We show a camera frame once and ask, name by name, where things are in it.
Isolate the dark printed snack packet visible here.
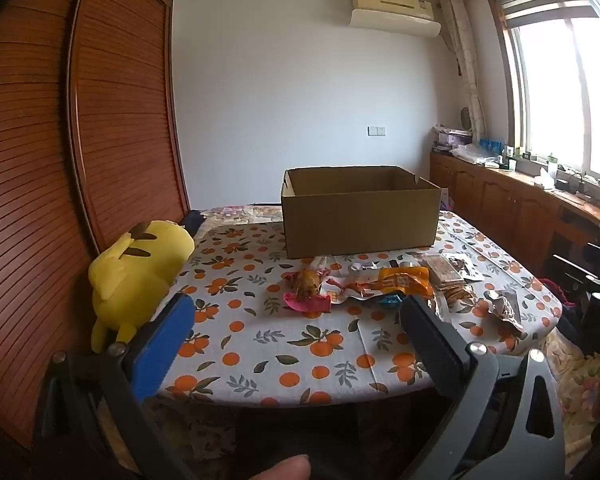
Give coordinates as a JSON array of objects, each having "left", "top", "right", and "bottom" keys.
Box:
[{"left": 442, "top": 252, "right": 485, "bottom": 281}]

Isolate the wooden slatted wardrobe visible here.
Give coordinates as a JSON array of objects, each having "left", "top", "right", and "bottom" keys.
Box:
[{"left": 0, "top": 0, "right": 191, "bottom": 451}]

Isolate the cardboard box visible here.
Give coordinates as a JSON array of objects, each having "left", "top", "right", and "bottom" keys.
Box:
[{"left": 280, "top": 165, "right": 442, "bottom": 260}]

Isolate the red knitted cloth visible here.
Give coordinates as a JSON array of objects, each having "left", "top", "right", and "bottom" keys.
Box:
[{"left": 539, "top": 277, "right": 576, "bottom": 311}]

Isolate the wooden framed window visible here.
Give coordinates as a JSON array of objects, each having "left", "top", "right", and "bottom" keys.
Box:
[{"left": 485, "top": 0, "right": 600, "bottom": 191}]

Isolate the white orange snack packet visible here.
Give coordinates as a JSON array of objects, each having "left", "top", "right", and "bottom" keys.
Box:
[{"left": 325, "top": 275, "right": 381, "bottom": 306}]

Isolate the clear cracker packet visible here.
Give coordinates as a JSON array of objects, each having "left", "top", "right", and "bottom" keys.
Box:
[{"left": 422, "top": 255, "right": 466, "bottom": 286}]

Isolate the wall air conditioner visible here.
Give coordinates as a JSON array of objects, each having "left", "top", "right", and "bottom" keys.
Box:
[{"left": 348, "top": 0, "right": 442, "bottom": 38}]

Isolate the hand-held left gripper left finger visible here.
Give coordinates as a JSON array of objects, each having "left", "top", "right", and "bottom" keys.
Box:
[{"left": 32, "top": 291, "right": 196, "bottom": 480}]

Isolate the pale patterned curtain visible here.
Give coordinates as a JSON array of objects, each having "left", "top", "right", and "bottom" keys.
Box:
[{"left": 440, "top": 0, "right": 488, "bottom": 141}]

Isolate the dark wooden chair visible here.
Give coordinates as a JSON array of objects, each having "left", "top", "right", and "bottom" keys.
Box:
[{"left": 550, "top": 215, "right": 600, "bottom": 351}]

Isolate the round cracker stack packet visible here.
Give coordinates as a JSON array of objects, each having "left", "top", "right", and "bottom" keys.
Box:
[{"left": 432, "top": 282, "right": 478, "bottom": 311}]

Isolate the pink drumstick snack packet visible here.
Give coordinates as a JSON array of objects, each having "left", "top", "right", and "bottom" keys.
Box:
[{"left": 281, "top": 268, "right": 333, "bottom": 313}]

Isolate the clear plastic bag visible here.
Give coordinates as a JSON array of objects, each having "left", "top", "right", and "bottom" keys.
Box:
[{"left": 450, "top": 144, "right": 501, "bottom": 166}]

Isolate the yellow plush toy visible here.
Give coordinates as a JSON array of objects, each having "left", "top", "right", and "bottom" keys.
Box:
[{"left": 89, "top": 220, "right": 196, "bottom": 353}]

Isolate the pile of boxes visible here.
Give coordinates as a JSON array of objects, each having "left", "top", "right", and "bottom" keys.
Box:
[{"left": 432, "top": 125, "right": 473, "bottom": 153}]

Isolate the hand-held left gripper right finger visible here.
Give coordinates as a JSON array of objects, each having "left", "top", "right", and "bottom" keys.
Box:
[{"left": 399, "top": 294, "right": 566, "bottom": 480}]

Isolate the long wooden cabinet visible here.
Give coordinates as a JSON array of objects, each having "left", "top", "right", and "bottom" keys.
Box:
[{"left": 429, "top": 152, "right": 600, "bottom": 281}]

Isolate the dark blue blanket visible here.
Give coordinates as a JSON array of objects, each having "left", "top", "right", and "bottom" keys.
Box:
[{"left": 180, "top": 209, "right": 207, "bottom": 235}]

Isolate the orange print tablecloth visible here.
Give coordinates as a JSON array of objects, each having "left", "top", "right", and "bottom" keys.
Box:
[{"left": 157, "top": 220, "right": 563, "bottom": 408}]

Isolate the clear brown meat packet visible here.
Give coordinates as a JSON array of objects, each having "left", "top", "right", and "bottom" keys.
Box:
[{"left": 482, "top": 289, "right": 526, "bottom": 333}]

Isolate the person's left hand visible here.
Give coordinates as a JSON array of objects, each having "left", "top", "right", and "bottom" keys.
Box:
[{"left": 257, "top": 454, "right": 312, "bottom": 480}]

